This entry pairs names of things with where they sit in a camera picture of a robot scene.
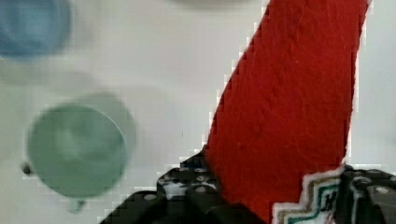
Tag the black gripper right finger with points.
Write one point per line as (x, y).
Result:
(366, 197)

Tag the green cup with handle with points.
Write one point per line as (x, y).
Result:
(80, 148)

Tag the blue round bowl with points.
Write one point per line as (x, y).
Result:
(31, 28)

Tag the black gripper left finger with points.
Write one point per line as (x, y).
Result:
(188, 194)

